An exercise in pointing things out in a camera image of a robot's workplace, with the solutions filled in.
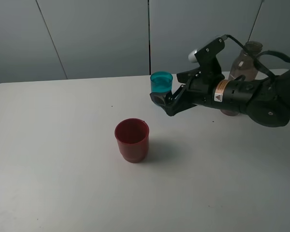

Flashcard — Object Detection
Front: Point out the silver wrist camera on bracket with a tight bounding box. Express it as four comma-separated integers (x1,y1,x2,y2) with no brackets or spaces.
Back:
188,36,226,78

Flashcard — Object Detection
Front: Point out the red plastic cup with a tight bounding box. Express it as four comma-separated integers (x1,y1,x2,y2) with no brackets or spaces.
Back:
115,118,149,163

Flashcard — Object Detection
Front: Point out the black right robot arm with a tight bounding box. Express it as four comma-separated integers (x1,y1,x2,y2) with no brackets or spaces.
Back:
150,58,290,128

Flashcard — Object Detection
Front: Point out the brown translucent water bottle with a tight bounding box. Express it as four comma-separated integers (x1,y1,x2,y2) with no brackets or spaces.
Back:
220,41,263,116

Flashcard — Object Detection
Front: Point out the teal translucent plastic cup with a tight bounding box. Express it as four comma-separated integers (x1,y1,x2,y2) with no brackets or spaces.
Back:
150,72,173,107

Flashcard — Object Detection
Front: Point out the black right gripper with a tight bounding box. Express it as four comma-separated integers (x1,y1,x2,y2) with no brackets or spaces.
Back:
150,68,256,116

